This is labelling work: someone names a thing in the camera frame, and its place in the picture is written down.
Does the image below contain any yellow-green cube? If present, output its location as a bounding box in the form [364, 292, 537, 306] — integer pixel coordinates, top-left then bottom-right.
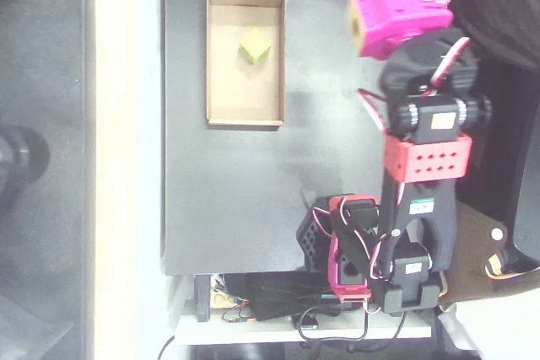
[239, 27, 272, 65]

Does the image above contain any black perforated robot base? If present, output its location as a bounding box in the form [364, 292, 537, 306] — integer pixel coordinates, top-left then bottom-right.
[296, 207, 338, 275]

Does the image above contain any dark fabric clothing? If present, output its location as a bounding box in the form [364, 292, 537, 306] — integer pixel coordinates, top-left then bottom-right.
[440, 0, 540, 71]

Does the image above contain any shallow cardboard box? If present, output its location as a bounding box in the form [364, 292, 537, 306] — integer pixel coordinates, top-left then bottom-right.
[205, 0, 288, 127]

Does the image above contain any black chair seat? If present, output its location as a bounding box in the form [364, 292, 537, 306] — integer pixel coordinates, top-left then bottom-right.
[505, 115, 540, 271]

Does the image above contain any beige wooden piece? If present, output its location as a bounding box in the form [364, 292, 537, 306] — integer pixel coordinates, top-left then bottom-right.
[210, 275, 235, 309]

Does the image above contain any white shelf board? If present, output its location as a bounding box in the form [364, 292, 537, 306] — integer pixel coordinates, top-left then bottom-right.
[175, 300, 434, 347]

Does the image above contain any black power adapter cable bundle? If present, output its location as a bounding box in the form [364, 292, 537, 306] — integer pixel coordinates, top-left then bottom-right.
[246, 271, 343, 321]

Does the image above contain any thin black looping cable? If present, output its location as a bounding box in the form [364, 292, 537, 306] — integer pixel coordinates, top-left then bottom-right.
[294, 304, 408, 343]

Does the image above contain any small circuit board with wires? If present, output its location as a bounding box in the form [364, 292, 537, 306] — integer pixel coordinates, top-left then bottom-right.
[221, 307, 254, 324]

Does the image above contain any thick black cable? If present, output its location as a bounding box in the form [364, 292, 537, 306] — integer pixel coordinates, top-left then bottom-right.
[157, 334, 176, 360]

